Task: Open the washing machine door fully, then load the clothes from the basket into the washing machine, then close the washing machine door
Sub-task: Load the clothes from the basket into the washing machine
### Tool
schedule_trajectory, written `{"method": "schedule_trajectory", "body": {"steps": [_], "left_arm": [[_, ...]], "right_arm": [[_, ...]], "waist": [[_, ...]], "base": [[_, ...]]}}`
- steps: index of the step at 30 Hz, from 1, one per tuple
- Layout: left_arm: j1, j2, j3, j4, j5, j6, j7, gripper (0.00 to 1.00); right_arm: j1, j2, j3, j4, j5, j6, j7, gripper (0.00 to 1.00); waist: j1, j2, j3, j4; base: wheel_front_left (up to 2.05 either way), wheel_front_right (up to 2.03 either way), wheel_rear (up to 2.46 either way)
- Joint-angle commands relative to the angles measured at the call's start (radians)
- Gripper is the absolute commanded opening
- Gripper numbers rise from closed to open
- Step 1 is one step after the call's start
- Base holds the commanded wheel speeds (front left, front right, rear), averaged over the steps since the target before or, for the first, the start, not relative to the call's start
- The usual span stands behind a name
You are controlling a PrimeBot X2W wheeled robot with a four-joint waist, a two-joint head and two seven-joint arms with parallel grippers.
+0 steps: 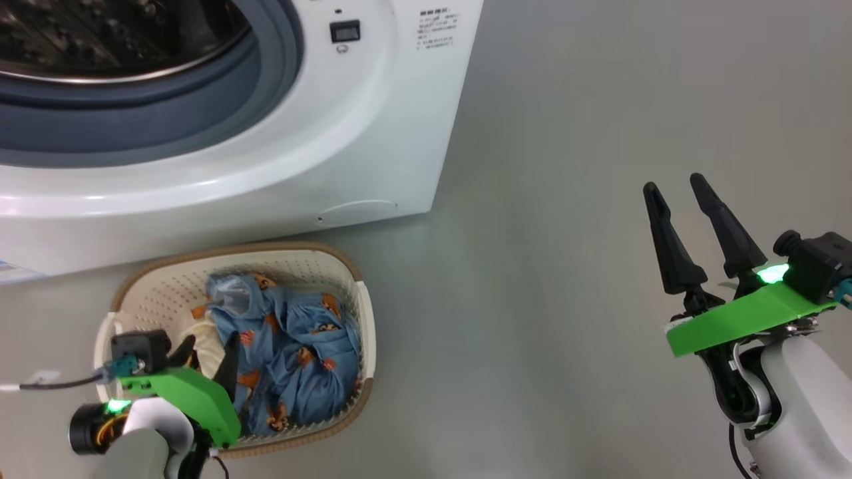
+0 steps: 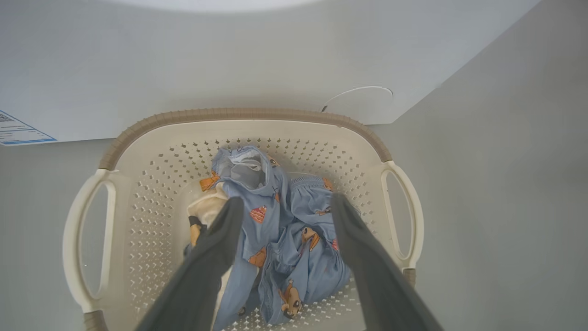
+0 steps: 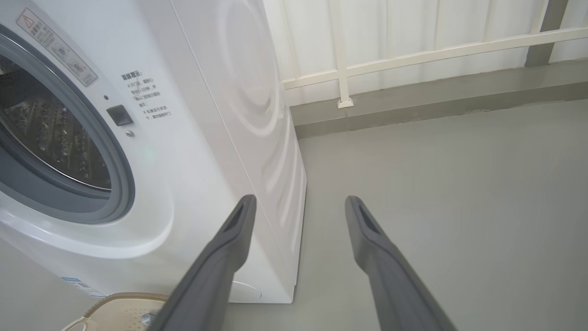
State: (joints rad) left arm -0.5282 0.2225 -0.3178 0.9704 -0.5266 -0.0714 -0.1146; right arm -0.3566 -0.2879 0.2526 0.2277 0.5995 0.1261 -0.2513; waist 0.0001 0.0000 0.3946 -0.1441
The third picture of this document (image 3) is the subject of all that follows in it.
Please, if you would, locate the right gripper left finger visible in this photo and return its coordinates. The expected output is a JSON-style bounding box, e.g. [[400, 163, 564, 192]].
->
[[147, 194, 258, 331]]

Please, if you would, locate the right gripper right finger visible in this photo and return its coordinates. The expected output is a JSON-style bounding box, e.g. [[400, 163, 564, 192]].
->
[[345, 195, 457, 331]]

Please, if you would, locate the cream perforated laundry basket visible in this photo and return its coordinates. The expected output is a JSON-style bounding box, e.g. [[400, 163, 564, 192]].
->
[[62, 292, 170, 331]]

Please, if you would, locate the grey rubber door seal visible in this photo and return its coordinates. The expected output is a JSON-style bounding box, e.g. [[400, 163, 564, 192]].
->
[[0, 25, 136, 224]]

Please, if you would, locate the white front-load washing machine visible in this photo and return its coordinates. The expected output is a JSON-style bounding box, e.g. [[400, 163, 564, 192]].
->
[[0, 0, 307, 304]]

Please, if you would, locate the round white filter cover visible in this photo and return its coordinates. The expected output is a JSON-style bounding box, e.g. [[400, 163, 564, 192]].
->
[[228, 280, 262, 303]]

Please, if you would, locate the perforated steel washer drum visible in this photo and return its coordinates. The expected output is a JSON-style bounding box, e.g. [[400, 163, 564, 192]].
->
[[0, 55, 112, 191]]

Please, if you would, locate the white metal railing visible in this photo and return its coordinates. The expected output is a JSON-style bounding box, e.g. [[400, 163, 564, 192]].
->
[[264, 0, 588, 109]]

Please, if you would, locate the grey vertical wall post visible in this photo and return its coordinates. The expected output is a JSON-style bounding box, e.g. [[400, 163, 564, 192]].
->
[[525, 0, 569, 67]]

